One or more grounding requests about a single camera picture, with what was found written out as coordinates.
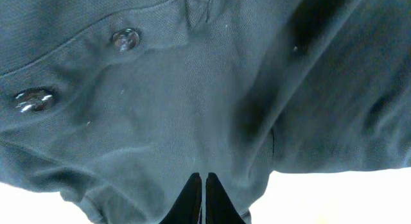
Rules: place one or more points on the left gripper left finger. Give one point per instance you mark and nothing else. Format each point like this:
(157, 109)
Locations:
(187, 208)

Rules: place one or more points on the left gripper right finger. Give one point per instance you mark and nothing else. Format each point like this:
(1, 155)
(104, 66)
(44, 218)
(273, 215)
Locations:
(219, 208)

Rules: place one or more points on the black polo shirt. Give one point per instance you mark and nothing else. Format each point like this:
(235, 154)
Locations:
(114, 104)

